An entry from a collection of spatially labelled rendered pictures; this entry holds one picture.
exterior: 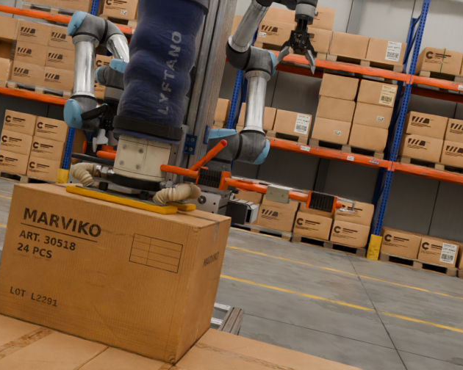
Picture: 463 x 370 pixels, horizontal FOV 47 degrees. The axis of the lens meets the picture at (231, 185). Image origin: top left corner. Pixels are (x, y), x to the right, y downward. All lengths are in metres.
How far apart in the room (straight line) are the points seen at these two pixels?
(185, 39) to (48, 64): 8.36
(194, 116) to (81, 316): 1.15
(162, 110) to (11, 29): 8.94
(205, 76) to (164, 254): 1.16
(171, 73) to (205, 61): 0.81
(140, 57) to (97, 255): 0.61
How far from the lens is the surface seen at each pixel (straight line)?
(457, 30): 10.82
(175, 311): 1.55
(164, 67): 1.69
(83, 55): 2.44
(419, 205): 10.38
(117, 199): 1.65
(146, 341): 1.60
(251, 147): 2.28
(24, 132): 10.15
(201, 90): 2.47
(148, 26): 1.72
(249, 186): 1.63
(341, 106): 8.94
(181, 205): 1.77
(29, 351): 1.56
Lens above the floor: 1.15
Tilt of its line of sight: 3 degrees down
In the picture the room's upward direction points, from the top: 11 degrees clockwise
